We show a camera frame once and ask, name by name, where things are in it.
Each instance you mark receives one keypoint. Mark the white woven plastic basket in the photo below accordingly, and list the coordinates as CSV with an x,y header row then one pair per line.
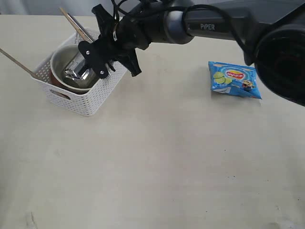
x,y
85,104

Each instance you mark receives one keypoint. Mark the shiny steel cup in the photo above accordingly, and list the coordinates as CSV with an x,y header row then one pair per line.
x,y
78,74

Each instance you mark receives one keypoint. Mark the brown red plate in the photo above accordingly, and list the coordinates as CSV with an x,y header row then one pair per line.
x,y
53,80

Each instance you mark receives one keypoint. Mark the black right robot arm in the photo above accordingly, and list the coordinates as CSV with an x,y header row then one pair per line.
x,y
271,34

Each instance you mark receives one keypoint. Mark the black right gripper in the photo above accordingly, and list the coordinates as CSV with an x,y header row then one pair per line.
x,y
117,42

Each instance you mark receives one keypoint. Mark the wooden chopstick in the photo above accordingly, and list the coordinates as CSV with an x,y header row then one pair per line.
x,y
75,23
18,63

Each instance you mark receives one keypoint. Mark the blue chips bag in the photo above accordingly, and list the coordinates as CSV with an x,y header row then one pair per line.
x,y
233,79

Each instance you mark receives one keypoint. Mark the steel table knife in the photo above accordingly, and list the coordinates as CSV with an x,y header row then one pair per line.
x,y
82,29

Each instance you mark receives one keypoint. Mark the cream ceramic bowl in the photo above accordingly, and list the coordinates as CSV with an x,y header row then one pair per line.
x,y
60,59

